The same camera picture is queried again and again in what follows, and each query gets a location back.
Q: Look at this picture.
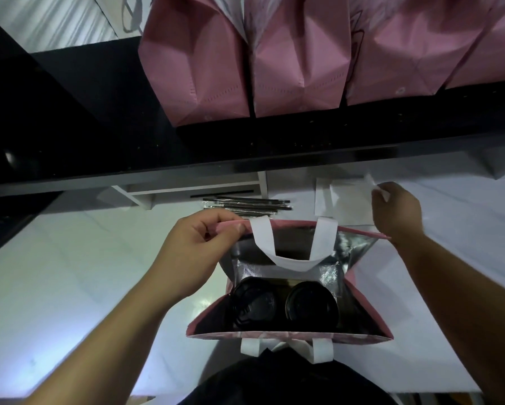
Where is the person's right hand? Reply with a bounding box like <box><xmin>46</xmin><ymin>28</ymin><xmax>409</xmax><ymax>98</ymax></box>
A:
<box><xmin>371</xmin><ymin>182</ymin><xmax>424</xmax><ymax>246</ymax></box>

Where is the person's left hand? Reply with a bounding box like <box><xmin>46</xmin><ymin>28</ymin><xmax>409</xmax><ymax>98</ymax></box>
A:
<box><xmin>149</xmin><ymin>209</ymin><xmax>247</xmax><ymax>308</ymax></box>

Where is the white paper napkin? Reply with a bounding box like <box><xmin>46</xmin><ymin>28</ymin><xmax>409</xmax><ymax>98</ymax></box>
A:
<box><xmin>364</xmin><ymin>174</ymin><xmax>391</xmax><ymax>203</ymax></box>

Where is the pile of straws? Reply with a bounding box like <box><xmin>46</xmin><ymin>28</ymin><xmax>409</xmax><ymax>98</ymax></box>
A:
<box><xmin>201</xmin><ymin>196</ymin><xmax>293</xmax><ymax>218</ymax></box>

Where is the black-lid paper cup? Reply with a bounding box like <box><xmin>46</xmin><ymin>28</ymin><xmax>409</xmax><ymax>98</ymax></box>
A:
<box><xmin>229</xmin><ymin>277</ymin><xmax>285</xmax><ymax>332</ymax></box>
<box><xmin>285</xmin><ymin>281</ymin><xmax>341</xmax><ymax>332</ymax></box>

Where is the pink paper bag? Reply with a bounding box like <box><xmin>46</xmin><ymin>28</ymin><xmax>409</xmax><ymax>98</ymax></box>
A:
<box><xmin>186</xmin><ymin>215</ymin><xmax>395</xmax><ymax>364</ymax></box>
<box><xmin>444</xmin><ymin>0</ymin><xmax>505</xmax><ymax>90</ymax></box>
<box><xmin>243</xmin><ymin>0</ymin><xmax>352</xmax><ymax>119</ymax></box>
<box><xmin>120</xmin><ymin>0</ymin><xmax>251</xmax><ymax>127</ymax></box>
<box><xmin>346</xmin><ymin>0</ymin><xmax>496</xmax><ymax>107</ymax></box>

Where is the person's left forearm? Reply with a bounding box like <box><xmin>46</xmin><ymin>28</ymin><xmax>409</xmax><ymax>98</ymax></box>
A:
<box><xmin>24</xmin><ymin>278</ymin><xmax>169</xmax><ymax>405</ymax></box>

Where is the person's right forearm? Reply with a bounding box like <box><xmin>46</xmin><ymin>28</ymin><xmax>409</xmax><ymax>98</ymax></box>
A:
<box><xmin>393</xmin><ymin>231</ymin><xmax>505</xmax><ymax>405</ymax></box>

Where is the black glossy counter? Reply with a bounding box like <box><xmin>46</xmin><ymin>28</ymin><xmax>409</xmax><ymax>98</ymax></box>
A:
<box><xmin>0</xmin><ymin>35</ymin><xmax>505</xmax><ymax>199</ymax></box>

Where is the person's black shirt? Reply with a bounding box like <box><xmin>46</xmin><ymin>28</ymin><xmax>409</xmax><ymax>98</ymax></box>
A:
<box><xmin>178</xmin><ymin>348</ymin><xmax>398</xmax><ymax>405</ymax></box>

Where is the stack of white napkins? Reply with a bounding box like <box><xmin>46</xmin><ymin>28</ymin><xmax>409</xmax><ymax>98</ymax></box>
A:
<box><xmin>314</xmin><ymin>177</ymin><xmax>378</xmax><ymax>226</ymax></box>

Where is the black low shelf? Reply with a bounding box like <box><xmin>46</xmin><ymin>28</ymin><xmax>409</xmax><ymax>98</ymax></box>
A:
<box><xmin>0</xmin><ymin>191</ymin><xmax>61</xmax><ymax>264</ymax></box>

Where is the tall black glossy cabinet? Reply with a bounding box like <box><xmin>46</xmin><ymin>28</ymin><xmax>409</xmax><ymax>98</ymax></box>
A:
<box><xmin>0</xmin><ymin>10</ymin><xmax>110</xmax><ymax>186</ymax></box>

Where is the white roller shutter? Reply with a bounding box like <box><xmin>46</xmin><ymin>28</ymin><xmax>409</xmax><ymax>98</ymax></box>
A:
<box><xmin>0</xmin><ymin>0</ymin><xmax>118</xmax><ymax>53</ymax></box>

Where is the white triangular support bracket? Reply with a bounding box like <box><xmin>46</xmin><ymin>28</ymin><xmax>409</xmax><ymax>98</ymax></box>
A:
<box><xmin>484</xmin><ymin>145</ymin><xmax>505</xmax><ymax>180</ymax></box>

